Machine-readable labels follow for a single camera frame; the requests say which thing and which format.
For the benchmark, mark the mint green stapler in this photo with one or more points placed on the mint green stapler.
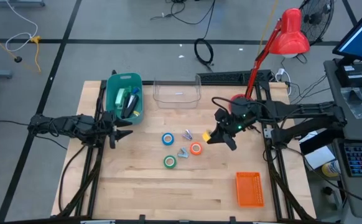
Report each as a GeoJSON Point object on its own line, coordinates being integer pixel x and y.
{"type": "Point", "coordinates": [120, 98]}

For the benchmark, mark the blue mini stapler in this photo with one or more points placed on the blue mini stapler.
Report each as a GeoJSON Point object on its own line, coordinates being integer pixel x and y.
{"type": "Point", "coordinates": [135, 90]}

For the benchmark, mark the orange tape roll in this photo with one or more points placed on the orange tape roll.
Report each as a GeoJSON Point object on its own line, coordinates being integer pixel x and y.
{"type": "Point", "coordinates": [191, 148]}

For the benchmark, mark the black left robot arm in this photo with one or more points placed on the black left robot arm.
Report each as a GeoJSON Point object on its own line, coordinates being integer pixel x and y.
{"type": "Point", "coordinates": [69, 126]}

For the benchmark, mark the clear plastic bag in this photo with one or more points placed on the clear plastic bag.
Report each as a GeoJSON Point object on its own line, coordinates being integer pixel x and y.
{"type": "Point", "coordinates": [356, 102]}

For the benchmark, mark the white power adapter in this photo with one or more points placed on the white power adapter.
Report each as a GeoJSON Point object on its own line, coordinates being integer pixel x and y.
{"type": "Point", "coordinates": [280, 72]}

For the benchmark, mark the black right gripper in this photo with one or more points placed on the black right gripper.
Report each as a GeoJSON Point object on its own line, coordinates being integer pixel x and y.
{"type": "Point", "coordinates": [240, 118]}

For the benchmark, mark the black round floor puck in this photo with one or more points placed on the black round floor puck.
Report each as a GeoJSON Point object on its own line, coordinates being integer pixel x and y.
{"type": "Point", "coordinates": [18, 59]}

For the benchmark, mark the small green cylinder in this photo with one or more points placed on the small green cylinder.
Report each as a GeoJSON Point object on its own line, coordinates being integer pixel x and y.
{"type": "Point", "coordinates": [128, 90]}

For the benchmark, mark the large black stapler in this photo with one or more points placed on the large black stapler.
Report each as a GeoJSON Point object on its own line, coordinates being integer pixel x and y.
{"type": "Point", "coordinates": [128, 109]}

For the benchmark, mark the red desk lamp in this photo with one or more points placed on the red desk lamp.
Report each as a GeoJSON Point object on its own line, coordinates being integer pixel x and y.
{"type": "Point", "coordinates": [290, 37]}

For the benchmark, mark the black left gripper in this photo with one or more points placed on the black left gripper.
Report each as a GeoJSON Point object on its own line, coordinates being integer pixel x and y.
{"type": "Point", "coordinates": [109, 127]}

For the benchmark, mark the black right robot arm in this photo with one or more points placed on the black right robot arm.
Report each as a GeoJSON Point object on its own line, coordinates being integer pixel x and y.
{"type": "Point", "coordinates": [308, 113]}

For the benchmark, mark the grey side desk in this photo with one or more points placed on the grey side desk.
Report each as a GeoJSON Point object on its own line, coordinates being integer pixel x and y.
{"type": "Point", "coordinates": [355, 130]}

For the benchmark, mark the yellow mini stapler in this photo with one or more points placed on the yellow mini stapler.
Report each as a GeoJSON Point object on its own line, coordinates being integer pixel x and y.
{"type": "Point", "coordinates": [136, 113]}

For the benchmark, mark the black floor fan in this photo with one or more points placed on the black floor fan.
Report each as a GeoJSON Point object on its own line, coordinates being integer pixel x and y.
{"type": "Point", "coordinates": [316, 18]}

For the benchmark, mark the blue tape roll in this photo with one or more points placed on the blue tape roll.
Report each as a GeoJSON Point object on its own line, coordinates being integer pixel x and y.
{"type": "Point", "coordinates": [163, 139]}

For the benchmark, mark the black table frame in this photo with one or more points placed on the black table frame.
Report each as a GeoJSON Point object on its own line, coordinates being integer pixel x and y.
{"type": "Point", "coordinates": [273, 183]}

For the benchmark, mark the teal plastic bin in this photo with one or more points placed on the teal plastic bin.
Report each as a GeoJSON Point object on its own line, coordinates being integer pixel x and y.
{"type": "Point", "coordinates": [112, 93]}

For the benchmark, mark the clear plastic bin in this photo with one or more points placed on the clear plastic bin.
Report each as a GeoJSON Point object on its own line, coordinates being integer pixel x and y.
{"type": "Point", "coordinates": [168, 102]}

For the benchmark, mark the yellow tape roll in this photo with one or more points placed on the yellow tape roll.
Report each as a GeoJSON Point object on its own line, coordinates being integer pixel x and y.
{"type": "Point", "coordinates": [206, 136]}

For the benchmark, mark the silver binder clip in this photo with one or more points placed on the silver binder clip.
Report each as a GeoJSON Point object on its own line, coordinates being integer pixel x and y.
{"type": "Point", "coordinates": [187, 135]}
{"type": "Point", "coordinates": [183, 153]}

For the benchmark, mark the green tape roll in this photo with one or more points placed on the green tape roll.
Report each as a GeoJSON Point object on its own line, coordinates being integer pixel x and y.
{"type": "Point", "coordinates": [165, 162]}

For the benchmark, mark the white notepad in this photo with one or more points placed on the white notepad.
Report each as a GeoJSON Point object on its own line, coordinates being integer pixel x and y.
{"type": "Point", "coordinates": [319, 157]}

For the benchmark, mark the orange plastic basket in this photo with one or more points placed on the orange plastic basket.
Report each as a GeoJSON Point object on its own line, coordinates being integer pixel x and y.
{"type": "Point", "coordinates": [249, 189]}

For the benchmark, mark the black mini computer box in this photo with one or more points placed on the black mini computer box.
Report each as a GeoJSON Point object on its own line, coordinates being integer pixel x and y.
{"type": "Point", "coordinates": [353, 76]}

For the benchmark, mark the black keyboard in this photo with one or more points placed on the black keyboard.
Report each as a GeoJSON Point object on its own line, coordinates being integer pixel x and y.
{"type": "Point", "coordinates": [230, 77]}

